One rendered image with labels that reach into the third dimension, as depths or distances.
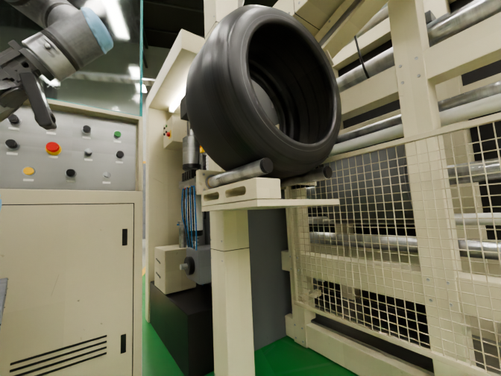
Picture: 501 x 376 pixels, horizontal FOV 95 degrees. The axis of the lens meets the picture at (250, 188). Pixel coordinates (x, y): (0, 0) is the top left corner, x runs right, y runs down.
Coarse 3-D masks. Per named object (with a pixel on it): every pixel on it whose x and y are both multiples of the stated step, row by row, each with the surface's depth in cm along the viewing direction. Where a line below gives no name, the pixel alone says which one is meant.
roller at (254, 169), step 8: (256, 160) 67; (264, 160) 64; (240, 168) 72; (248, 168) 68; (256, 168) 65; (264, 168) 63; (272, 168) 65; (216, 176) 85; (224, 176) 79; (232, 176) 76; (240, 176) 72; (248, 176) 70; (256, 176) 69; (216, 184) 86; (224, 184) 84
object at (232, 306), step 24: (216, 0) 107; (216, 24) 106; (216, 168) 101; (216, 216) 100; (240, 216) 101; (216, 240) 100; (240, 240) 99; (216, 264) 99; (240, 264) 98; (216, 288) 98; (240, 288) 96; (216, 312) 98; (240, 312) 95; (216, 336) 97; (240, 336) 94; (216, 360) 97; (240, 360) 92
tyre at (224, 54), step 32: (224, 32) 63; (256, 32) 87; (288, 32) 87; (192, 64) 75; (224, 64) 61; (256, 64) 102; (288, 64) 100; (320, 64) 86; (192, 96) 72; (224, 96) 61; (256, 96) 63; (288, 96) 109; (320, 96) 99; (192, 128) 78; (224, 128) 65; (256, 128) 63; (288, 128) 110; (320, 128) 99; (224, 160) 77; (288, 160) 70; (320, 160) 80
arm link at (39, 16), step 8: (32, 0) 50; (40, 0) 51; (48, 0) 52; (56, 0) 52; (64, 0) 54; (16, 8) 51; (24, 8) 50; (32, 8) 51; (40, 8) 52; (48, 8) 52; (32, 16) 53; (40, 16) 53; (40, 24) 54
